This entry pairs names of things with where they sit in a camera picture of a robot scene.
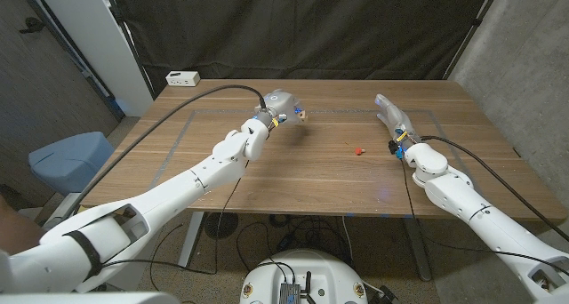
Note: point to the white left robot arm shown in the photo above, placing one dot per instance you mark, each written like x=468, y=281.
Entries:
x=178, y=190

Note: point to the red-headed screw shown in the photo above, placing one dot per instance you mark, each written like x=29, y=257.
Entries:
x=358, y=151

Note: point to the black backdrop stand pole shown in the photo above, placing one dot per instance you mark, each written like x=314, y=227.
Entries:
x=126, y=33
x=475, y=23

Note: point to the grey table leg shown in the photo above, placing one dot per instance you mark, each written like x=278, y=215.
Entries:
x=418, y=250

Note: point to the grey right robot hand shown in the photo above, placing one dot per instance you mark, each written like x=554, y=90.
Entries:
x=395, y=117

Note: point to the white robot torso base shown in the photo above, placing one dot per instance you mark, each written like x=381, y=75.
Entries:
x=329, y=273

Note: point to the wooden block with holes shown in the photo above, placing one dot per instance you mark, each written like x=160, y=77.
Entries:
x=303, y=114

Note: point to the white table leg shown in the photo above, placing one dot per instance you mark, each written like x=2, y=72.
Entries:
x=191, y=242

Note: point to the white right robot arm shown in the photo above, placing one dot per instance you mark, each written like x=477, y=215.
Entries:
x=462, y=197

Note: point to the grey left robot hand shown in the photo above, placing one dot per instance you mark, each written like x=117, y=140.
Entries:
x=282, y=101

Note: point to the black backdrop curtain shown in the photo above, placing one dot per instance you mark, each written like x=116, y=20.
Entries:
x=289, y=28

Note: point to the white floor base plate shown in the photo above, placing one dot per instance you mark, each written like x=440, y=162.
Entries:
x=62, y=210

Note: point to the white power strip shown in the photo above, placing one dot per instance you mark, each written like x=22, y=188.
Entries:
x=182, y=78

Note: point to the blue padded stool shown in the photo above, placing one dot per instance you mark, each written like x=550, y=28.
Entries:
x=66, y=159

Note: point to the black antenna stub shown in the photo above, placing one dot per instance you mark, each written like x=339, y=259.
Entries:
x=308, y=282

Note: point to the small grey electronics box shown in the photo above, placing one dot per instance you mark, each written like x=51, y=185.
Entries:
x=289, y=293

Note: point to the round black floor fan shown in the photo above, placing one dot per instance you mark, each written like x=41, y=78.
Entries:
x=224, y=225

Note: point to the white cabinet panel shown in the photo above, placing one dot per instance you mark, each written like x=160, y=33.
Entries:
x=102, y=42

